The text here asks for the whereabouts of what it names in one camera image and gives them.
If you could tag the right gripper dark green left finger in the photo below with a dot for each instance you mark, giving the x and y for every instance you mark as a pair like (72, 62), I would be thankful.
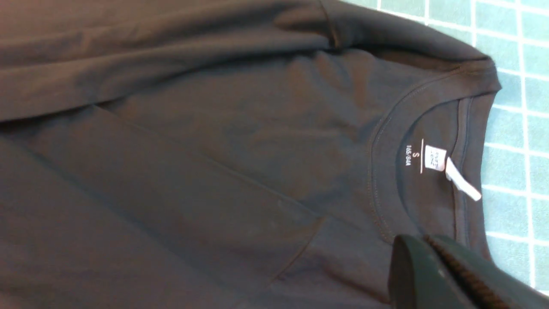
(418, 279)

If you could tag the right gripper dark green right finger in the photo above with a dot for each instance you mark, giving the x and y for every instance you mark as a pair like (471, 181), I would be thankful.
(485, 284)

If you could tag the dark gray long-sleeve top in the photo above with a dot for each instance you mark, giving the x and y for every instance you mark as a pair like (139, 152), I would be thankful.
(228, 154)

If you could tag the green grid tablecloth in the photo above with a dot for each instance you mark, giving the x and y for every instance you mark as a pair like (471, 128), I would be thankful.
(515, 161)

